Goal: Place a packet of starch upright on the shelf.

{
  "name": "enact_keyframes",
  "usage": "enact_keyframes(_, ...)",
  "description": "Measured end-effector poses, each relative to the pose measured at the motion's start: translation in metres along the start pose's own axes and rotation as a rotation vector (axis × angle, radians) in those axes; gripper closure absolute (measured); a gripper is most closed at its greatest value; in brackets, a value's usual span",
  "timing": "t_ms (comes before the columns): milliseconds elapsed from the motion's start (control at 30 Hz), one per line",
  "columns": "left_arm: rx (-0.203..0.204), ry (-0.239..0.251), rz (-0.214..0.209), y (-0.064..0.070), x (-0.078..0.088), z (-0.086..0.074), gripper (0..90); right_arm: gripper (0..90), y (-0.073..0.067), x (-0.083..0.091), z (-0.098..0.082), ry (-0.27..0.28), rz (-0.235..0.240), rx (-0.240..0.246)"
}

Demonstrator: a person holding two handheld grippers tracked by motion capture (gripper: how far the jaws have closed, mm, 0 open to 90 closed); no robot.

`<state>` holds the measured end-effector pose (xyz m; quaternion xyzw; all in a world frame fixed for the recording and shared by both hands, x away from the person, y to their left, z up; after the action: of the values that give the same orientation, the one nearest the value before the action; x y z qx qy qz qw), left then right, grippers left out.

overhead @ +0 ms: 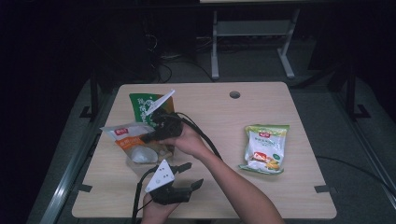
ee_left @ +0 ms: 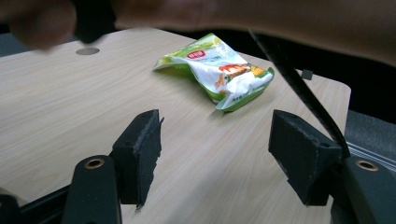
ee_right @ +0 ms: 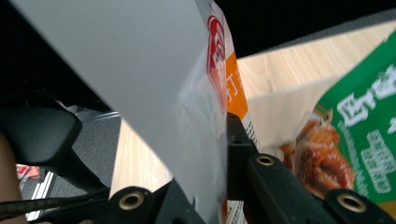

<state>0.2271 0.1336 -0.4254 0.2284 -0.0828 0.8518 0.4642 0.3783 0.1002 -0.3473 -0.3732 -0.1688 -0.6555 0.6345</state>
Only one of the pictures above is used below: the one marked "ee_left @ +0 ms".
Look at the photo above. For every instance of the green and white snack packet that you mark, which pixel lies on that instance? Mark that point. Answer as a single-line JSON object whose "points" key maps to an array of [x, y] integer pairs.
{"points": [[224, 74]]}

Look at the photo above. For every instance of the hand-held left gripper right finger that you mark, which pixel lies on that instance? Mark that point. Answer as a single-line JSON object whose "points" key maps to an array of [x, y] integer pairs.
{"points": [[305, 158]]}

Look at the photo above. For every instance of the dark tape piece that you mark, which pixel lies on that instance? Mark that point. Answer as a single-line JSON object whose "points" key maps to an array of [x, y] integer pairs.
{"points": [[307, 74]]}

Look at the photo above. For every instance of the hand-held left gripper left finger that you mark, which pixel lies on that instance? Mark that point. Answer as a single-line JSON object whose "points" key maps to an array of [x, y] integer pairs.
{"points": [[140, 149]]}

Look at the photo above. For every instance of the aluminium floor rail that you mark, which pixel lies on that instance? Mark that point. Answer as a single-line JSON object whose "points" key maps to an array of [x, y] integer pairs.
{"points": [[373, 154]]}

